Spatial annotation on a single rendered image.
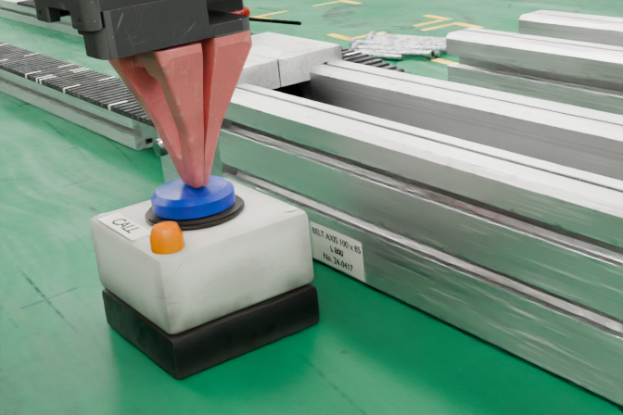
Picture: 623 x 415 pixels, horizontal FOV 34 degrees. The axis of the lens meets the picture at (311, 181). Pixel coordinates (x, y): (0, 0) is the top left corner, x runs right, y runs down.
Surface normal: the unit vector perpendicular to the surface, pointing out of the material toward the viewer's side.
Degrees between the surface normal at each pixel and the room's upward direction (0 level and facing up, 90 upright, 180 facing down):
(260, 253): 90
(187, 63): 111
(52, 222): 0
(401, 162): 90
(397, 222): 90
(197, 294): 90
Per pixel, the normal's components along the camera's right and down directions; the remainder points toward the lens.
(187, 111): 0.57, 0.54
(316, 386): -0.10, -0.94
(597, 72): -0.82, 0.26
